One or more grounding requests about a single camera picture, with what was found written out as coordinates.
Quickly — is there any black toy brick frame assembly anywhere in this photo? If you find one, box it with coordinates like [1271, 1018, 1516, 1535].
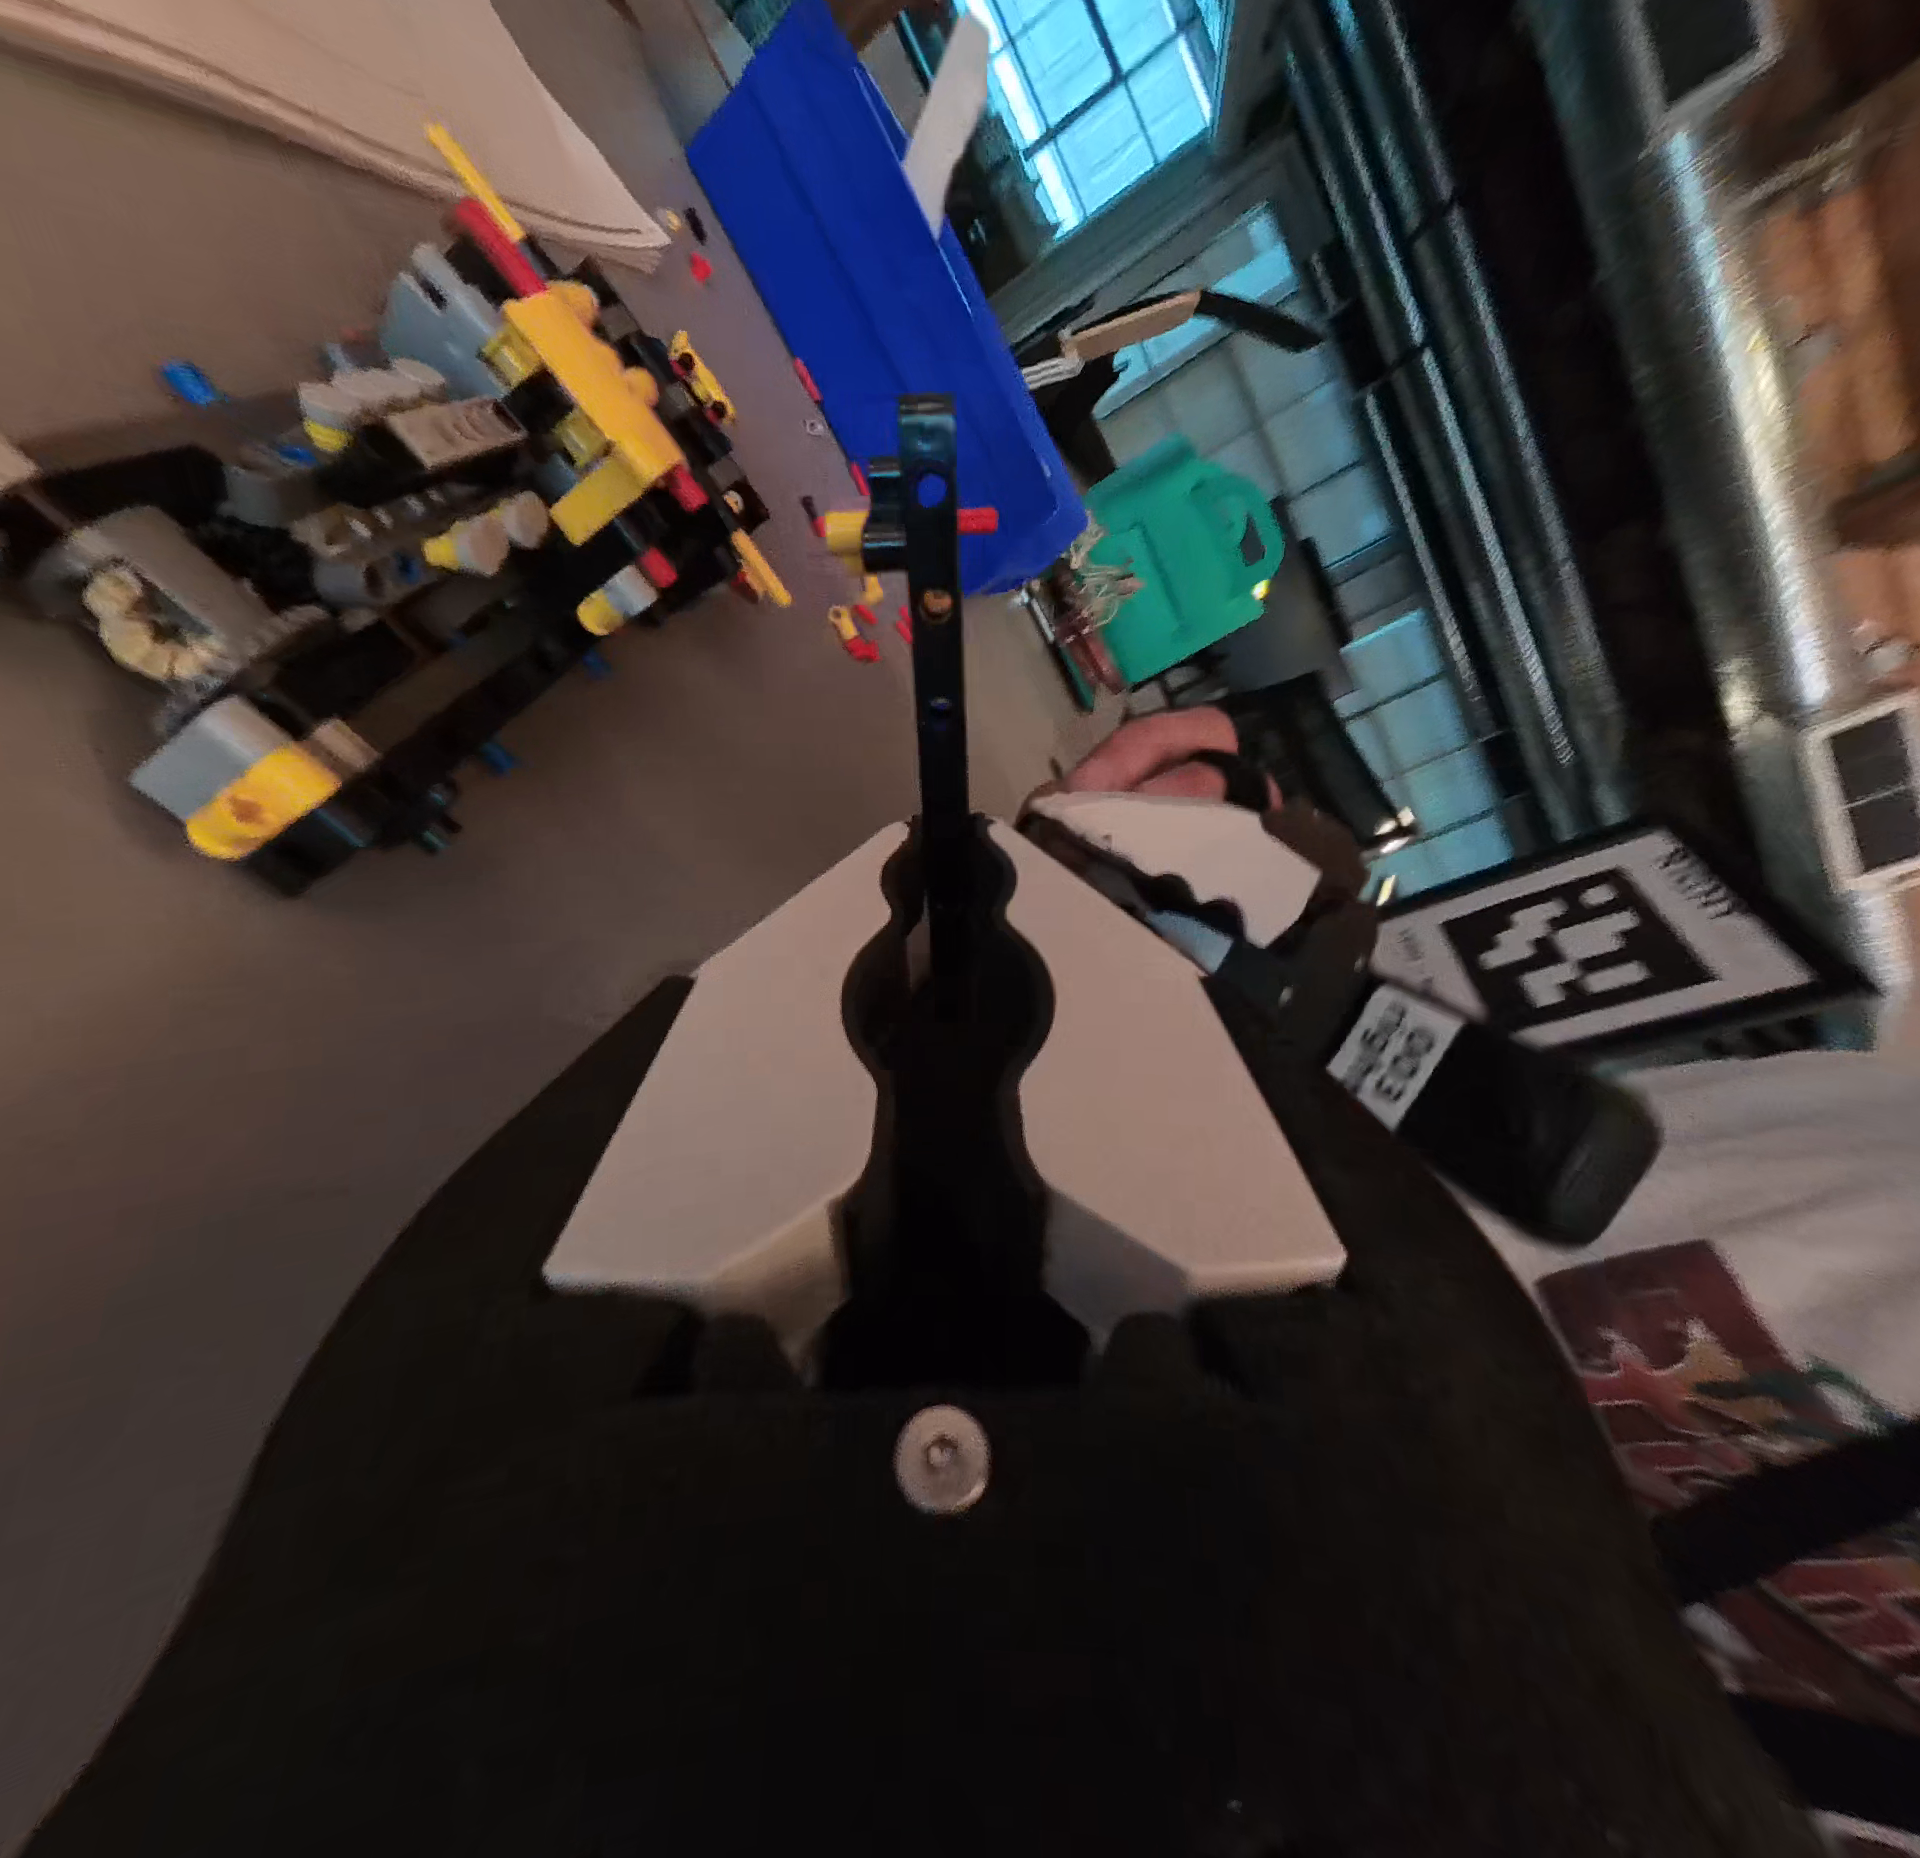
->
[816, 397, 1003, 991]

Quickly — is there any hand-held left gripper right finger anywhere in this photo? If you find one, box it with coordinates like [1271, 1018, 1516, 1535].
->
[977, 815, 1350, 1343]

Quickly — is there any open instruction booklet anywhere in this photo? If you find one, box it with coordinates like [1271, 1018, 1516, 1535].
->
[0, 0, 672, 276]

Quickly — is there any toy car chassis assembly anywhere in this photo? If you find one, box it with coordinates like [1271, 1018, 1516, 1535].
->
[0, 199, 796, 900]

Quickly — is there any light wooden board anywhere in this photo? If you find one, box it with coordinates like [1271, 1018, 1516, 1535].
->
[1057, 289, 1329, 390]

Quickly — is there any blue plastic bin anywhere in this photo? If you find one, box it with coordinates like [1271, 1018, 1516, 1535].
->
[687, 0, 1094, 600]

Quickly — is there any person's right hand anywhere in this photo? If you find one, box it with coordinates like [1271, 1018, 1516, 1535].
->
[1077, 707, 1282, 809]

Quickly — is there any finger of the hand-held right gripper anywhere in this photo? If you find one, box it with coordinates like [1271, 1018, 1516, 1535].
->
[1019, 789, 1329, 975]

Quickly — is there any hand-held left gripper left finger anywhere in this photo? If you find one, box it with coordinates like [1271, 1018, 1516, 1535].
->
[541, 821, 925, 1349]

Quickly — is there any black lanyard strap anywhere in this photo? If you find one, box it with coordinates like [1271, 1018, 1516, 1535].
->
[1650, 1454, 1920, 1606]

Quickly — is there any teal green bag-shaped container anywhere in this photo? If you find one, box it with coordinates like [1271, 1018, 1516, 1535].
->
[1080, 438, 1290, 691]

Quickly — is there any tangle of thin wires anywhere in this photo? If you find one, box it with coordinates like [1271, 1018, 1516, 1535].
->
[1026, 532, 1148, 706]

